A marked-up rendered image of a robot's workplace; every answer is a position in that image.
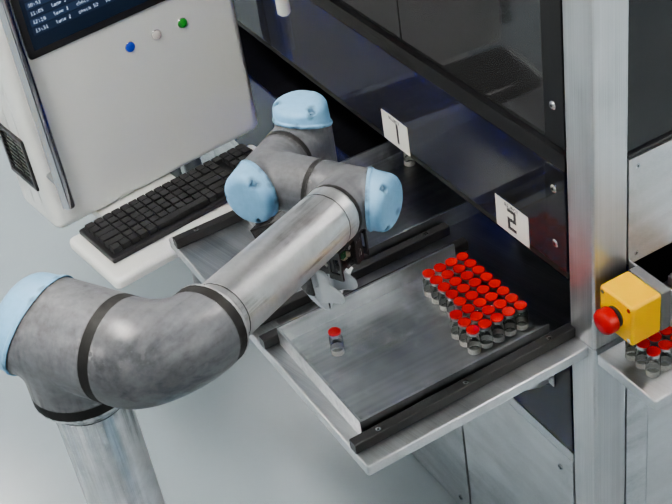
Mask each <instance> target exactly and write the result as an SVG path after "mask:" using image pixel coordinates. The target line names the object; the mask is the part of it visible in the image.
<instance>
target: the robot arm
mask: <svg viewBox="0 0 672 504"><path fill-rule="evenodd" d="M272 113H273V118H272V122H273V123H274V129H273V130H272V131H271V132H270V133H269V134H268V135H267V136H266V137H265V139H264V140H263V141H262V142H261V143H260V144H259V145H258V146H257V147H256V148H255V149H254V150H253V151H252V152H251V153H250V154H249V155H248V156H247V157H246V158H245V159H244V160H242V161H241V162H240V163H239V164H238V166H237V167H236V168H235V170H234V171H233V172H232V173H231V175H230V176H229V178H228V179H227V181H226V183H225V196H226V199H227V202H228V204H229V205H230V207H231V208H232V210H233V211H234V212H235V213H236V214H237V215H238V216H240V217H241V218H243V219H245V220H247V221H249V222H253V223H255V224H256V225H255V226H254V227H253V228H252V229H251V230H250V231H251V233H252V234H253V236H254V238H255V240H254V241H252V242H251V243H250V244H249V245H248V246H247V247H245V248H244V249H243V250H242V251H241V252H239V253H238V254H237V255H236V256H235V257H234V258H232V259H231V260H230V261H229V262H228V263H226V264H225V265H224V266H223V267H222V268H220V269H219V270H218V271H217V272H216V273H215V274H213V275H212V276H211V277H210V278H209V279H207V280H206V281H205V282H204V283H203V284H191V285H187V286H185V287H184V288H182V289H181V290H180V291H178V292H177V293H176V294H175V295H173V296H172V297H168V298H163V299H149V298H144V297H139V296H136V295H132V294H129V293H125V292H121V291H118V290H114V289H110V288H107V287H103V286H99V285H96V284H92V283H88V282H85V281H81V280H77V279H74V278H73V277H72V276H70V275H67V274H62V275H57V274H53V273H48V272H38V273H34V274H31V275H28V276H26V277H25V278H23V279H21V280H20V281H19V282H17V283H16V284H15V285H14V286H13V287H12V288H11V289H10V290H9V291H8V293H7V294H6V295H5V297H4V298H3V300H2V301H1V303H0V369H1V370H3V371H4V372H5V373H6V374H7V375H10V376H19V377H20V378H21V379H22V380H23V381H24V382H25V384H26V386H27V389H28V391H29V394H30V397H31V399H32V402H33V404H34V406H35V408H36V410H37V411H38V413H39V414H41V415H42V416H43V417H44V418H46V419H48V420H51V421H53V422H56V424H57V426H58V429H59V432H60V434H61V437H62V439H63V442H64V445H65V447H66V450H67V453H68V455H69V458H70V460H71V463H72V466H73V468H74V471H75V473H76V476H77V479H78V481H79V484H80V487H81V489H82V492H83V494H84V497H85V500H86V502H87V504H165V501H164V498H163V495H162V492H161V489H160V486H159V483H158V480H157V477H156V474H155V471H154V468H153V465H152V462H151V458H150V455H149V452H148V449H147V446H146V443H145V440H144V437H143V434H142V431H141V428H140V425H139V422H138V419H137V415H136V412H135V410H136V409H145V408H151V407H156V406H159V405H163V404H166V403H169V402H172V401H175V400H177V399H179V398H182V397H184V396H187V395H189V394H191V393H193V392H195V391H196V390H198V389H200V388H202V387H204V386H205V385H207V384H209V383H210V382H212V381H213V380H215V379H216V378H218V377H219V376H221V375H222V374H223V373H224V372H226V371H227V370H228V369H229V368H230V367H232V366H233V365H234V364H235V362H237V361H238V360H239V359H240V358H241V357H242V356H243V355H244V353H245V352H246V350H247V348H248V344H249V336H250V335H251V334H252V333H253V332H254V331H255V330H256V329H257V328H258V327H259V326H260V325H261V324H262V323H264V322H265V321H266V320H267V319H268V318H269V317H270V316H271V315H272V314H273V313H274V312H275V311H276V310H277V309H278V308H279V307H280V306H281V305H282V304H284V303H285V302H286V301H287V300H288V299H289V298H290V297H291V296H292V295H293V294H294V293H295V292H296V291H297V290H298V289H299V288H300V287H301V288H302V289H303V291H304V292H305V293H306V294H308V296H309V297H310V298H311V299H312V300H313V301H314V302H315V303H316V304H317V305H318V306H319V307H321V308H323V309H325V310H328V311H329V310H330V308H332V305H333V303H335V304H343V303H344V302H345V299H344V296H343V295H342V293H340V292H339V291H338V290H355V289H356V288H357V287H358V283H357V280H356V279H355V278H354V277H353V276H351V275H350V274H348V273H347V272H346V271H345V269H346V268H347V269H349V268H350V267H351V266H352V265H353V264H357V265H359V264H360V262H361V261H362V260H363V259H364V254H368V255H369V247H368V240H367V234H366V229H367V230H368V231H369V232H372V231H377V232H386V231H388V230H390V229H391V228H392V227H393V226H394V224H395V223H396V221H397V219H398V217H399V215H400V211H401V208H402V202H403V190H402V185H401V182H400V180H399V179H398V177H397V176H395V175H394V174H392V173H388V172H384V171H380V170H376V169H374V168H373V167H369V168H367V167H362V166H356V165H351V164H346V163H341V162H338V160H337V154H336V148H335V141H334V135H333V129H332V124H333V121H332V119H331V118H330V113H329V109H328V104H327V101H326V99H325V98H324V97H323V96H322V95H321V94H320V93H318V92H315V91H308V90H296V91H292V92H288V93H286V94H284V95H282V96H280V97H279V98H278V99H277V100H276V101H275V102H274V104H273V108H272ZM279 210H281V211H279ZM361 233H363V236H364V242H365V246H362V239H361Z"/></svg>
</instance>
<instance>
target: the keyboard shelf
mask: <svg viewBox="0 0 672 504"><path fill-rule="evenodd" d="M174 178H176V177H174V176H173V175H172V174H170V173H168V174H166V175H164V176H162V177H161V178H159V179H157V180H155V181H153V182H151V183H149V184H147V185H145V186H143V187H141V188H139V189H137V190H135V191H134V192H132V193H130V194H128V195H126V196H124V197H122V198H120V199H118V200H116V201H114V202H112V203H110V204H109V205H107V206H105V207H103V208H101V209H99V210H97V211H95V212H93V213H92V214H93V215H94V216H95V217H97V218H99V217H102V216H103V215H105V214H107V213H109V212H110V213H111V211H113V210H115V209H116V208H119V209H120V206H122V205H124V204H126V203H127V204H128V202H130V201H132V200H134V199H136V200H137V197H139V196H141V195H143V194H144V195H145V193H147V192H149V191H151V190H153V191H154V189H155V188H157V187H159V186H162V184H164V183H166V182H168V181H169V182H170V180H172V179H174ZM231 210H232V208H231V207H230V205H229V204H228V203H226V204H224V205H222V206H220V207H218V208H217V209H215V210H213V211H211V212H209V213H207V214H205V215H204V216H202V217H200V218H198V219H196V220H194V221H193V222H191V223H189V224H187V225H185V226H183V227H182V228H180V229H178V230H176V231H174V232H172V233H170V234H169V235H167V236H165V237H163V238H161V239H159V240H158V241H156V242H154V243H152V244H150V245H148V246H147V247H145V248H143V249H141V250H139V251H137V252H136V253H134V254H132V255H130V256H128V257H126V258H124V259H123V260H121V261H119V262H117V263H115V264H114V263H113V262H111V261H110V260H109V259H108V258H107V257H106V256H105V255H103V254H102V253H101V252H100V251H99V250H98V249H96V248H95V247H94V246H93V245H92V244H91V243H90V242H88V241H87V240H86V239H85V238H84V237H83V236H82V235H80V234H78V235H76V236H74V237H72V238H71V240H70V246H71V248H72V249H73V250H74V251H75V252H76V253H77V254H78V255H79V256H81V257H82V258H83V259H84V260H85V261H86V262H87V263H88V264H90V265H91V266H92V267H93V268H94V269H95V270H96V271H97V272H98V273H100V274H101V275H102V276H103V277H104V278H105V279H106V280H107V281H108V282H110V283H111V284H112V285H113V286H114V287H115V288H118V289H120V288H124V287H125V286H127V285H129V284H131V283H133V282H134V281H136V280H138V279H140V278H142V277H143V276H145V275H147V274H149V273H151V272H153V271H154V270H156V269H158V268H160V267H162V266H163V265H165V264H167V263H169V262H171V261H172V260H174V259H176V258H178V257H179V256H178V255H177V254H176V252H175V251H174V250H173V249H172V248H171V246H170V242H169V238H171V237H173V236H175V235H178V234H180V233H182V232H184V231H187V230H189V229H191V228H193V227H196V226H198V225H200V224H202V223H205V222H207V221H209V220H211V219H214V218H216V217H218V216H220V215H222V214H225V213H227V212H229V211H231ZM102 218H103V217H102Z"/></svg>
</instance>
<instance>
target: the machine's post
mask: <svg viewBox="0 0 672 504"><path fill-rule="evenodd" d="M562 13H563V50H564V86H565V123H566V160H567V197H568V233H569V270H570V307H571V325H572V326H573V327H575V337H576V338H577V339H579V340H580V341H581V342H582V343H583V344H585V345H586V346H587V347H588V357H586V358H584V359H582V360H580V361H579V362H577V363H575V364H573V365H572V380H573V417H574V454H575V490H576V504H624V488H625V386H624V385H623V384H621V383H620V382H619V381H618V380H617V379H615V378H614V377H613V376H612V375H610V374H609V373H608V372H607V371H606V370H604V369H603V368H602V367H601V366H600V365H598V355H599V354H601V353H602V352H604V351H606V350H608V349H610V348H612V347H613V346H615V345H617V344H619V343H621V342H622V341H624V339H623V338H621V337H620V336H619V335H617V334H616V333H613V334H611V335H604V334H602V333H601V332H600V331H599V330H598V329H597V327H596V325H595V323H594V320H593V315H594V313H595V311H596V310H598V309H600V308H601V298H600V287H601V285H602V284H604V283H606V282H608V281H610V280H611V279H613V278H615V277H617V276H619V275H621V274H623V273H625V272H626V252H627V134H628V15H629V0H562Z"/></svg>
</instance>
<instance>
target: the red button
mask: <svg viewBox="0 0 672 504"><path fill-rule="evenodd" d="M593 320H594V323H595V325H596V327H597V329H598V330H599V331H600V332H601V333H602V334H604V335H611V334H613V333H615V332H617V331H618V330H619V328H620V322H619V319H618V317H617V315H616V313H615V312H614V311H613V310H612V309H611V308H610V307H608V306H603V307H602V308H600V309H598V310H596V311H595V313H594V315H593Z"/></svg>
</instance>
